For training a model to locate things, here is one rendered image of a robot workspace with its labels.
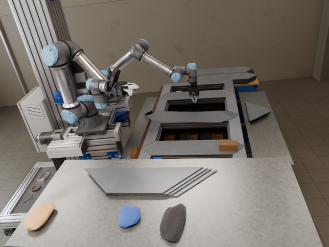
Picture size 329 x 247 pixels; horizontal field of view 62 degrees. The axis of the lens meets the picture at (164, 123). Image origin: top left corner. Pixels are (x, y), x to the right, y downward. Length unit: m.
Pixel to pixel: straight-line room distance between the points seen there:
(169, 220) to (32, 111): 1.53
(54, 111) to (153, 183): 1.22
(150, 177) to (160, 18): 3.61
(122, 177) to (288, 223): 0.81
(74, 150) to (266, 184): 1.34
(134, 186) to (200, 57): 3.75
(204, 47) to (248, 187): 3.72
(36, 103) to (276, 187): 1.78
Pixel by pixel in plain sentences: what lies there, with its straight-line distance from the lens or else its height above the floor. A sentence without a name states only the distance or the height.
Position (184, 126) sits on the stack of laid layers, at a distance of 2.31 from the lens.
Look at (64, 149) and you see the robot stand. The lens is 2.14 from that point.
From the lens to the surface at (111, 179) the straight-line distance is 1.52.
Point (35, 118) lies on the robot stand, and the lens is 2.42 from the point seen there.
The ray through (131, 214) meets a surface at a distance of 1.30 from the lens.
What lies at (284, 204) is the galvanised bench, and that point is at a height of 1.05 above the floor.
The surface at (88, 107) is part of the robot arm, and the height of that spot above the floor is 1.21.
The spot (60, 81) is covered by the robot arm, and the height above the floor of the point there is 1.46.
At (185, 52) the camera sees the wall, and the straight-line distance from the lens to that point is 4.90.
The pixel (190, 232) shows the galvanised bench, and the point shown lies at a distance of 1.24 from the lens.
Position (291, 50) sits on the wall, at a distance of 5.26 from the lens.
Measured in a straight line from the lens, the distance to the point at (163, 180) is 1.44.
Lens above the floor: 2.02
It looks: 30 degrees down
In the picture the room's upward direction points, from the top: 8 degrees counter-clockwise
